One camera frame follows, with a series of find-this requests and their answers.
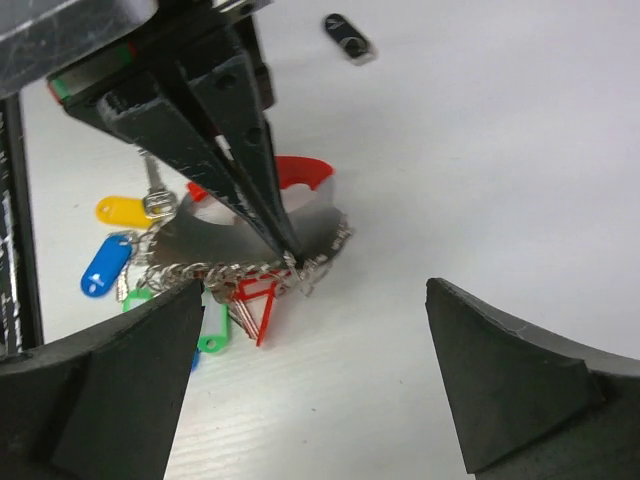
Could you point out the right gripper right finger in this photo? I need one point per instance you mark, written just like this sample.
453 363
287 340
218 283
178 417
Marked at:
528 403

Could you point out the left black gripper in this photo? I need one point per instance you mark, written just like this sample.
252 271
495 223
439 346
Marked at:
224 147

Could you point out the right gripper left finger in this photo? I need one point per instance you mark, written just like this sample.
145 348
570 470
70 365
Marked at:
104 402

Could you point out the bunch of coloured key tags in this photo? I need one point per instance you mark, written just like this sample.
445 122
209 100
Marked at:
244 293

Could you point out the small black usb stick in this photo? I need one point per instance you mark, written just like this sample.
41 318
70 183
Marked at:
353 44

